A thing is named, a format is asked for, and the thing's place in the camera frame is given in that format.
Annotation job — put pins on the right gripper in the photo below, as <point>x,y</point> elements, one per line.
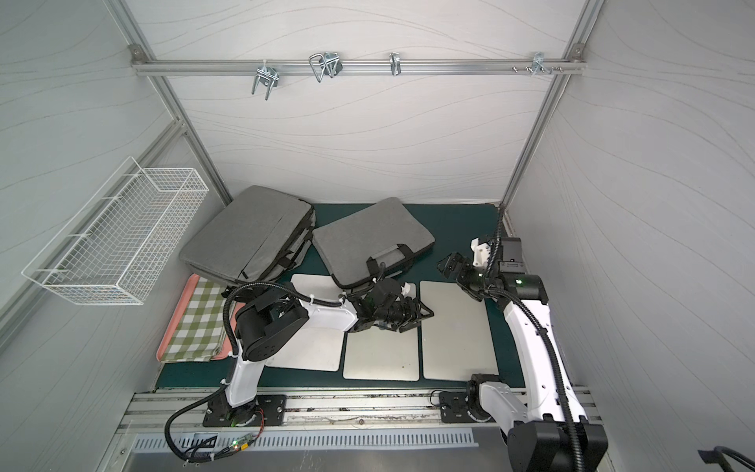
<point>460,268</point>

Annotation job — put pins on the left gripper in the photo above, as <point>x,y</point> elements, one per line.
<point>406,313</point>

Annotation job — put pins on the silver laptop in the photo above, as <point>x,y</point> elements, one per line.
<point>382,355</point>
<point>457,341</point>
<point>314,349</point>

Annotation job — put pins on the grey laptop sleeve back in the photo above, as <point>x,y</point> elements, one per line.
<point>385,235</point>

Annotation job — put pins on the grey laptop sleeve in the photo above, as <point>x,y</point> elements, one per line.
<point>385,235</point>
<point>262,234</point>

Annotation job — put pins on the grey laptop sleeve front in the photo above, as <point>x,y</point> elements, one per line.
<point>262,234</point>

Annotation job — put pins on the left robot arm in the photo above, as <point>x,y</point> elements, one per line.
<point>260,318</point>

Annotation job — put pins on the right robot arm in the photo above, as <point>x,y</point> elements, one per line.
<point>548,429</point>

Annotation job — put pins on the metal hook clamp right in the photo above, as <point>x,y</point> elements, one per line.
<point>538,67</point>

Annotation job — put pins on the metal hook clamp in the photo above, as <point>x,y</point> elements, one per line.
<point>538,67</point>
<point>325,64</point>
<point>267,79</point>

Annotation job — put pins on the metal hook small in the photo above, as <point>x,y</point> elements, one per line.
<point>395,64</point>

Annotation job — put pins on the metal hook clamp middle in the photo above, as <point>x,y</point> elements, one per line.
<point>325,64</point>

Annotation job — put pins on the metal hook clamp left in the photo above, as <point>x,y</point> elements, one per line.
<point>267,79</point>

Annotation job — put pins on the aluminium crossbar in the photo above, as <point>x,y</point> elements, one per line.
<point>351,67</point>

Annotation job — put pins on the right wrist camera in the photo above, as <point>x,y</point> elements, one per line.
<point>482,252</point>

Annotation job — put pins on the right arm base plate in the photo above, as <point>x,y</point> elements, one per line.
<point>454,408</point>

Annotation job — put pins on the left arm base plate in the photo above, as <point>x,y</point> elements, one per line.
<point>271,410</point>

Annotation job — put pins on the aluminium front rail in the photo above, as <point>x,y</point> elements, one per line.
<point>304,409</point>

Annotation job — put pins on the white wire basket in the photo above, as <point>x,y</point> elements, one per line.
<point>113,250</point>

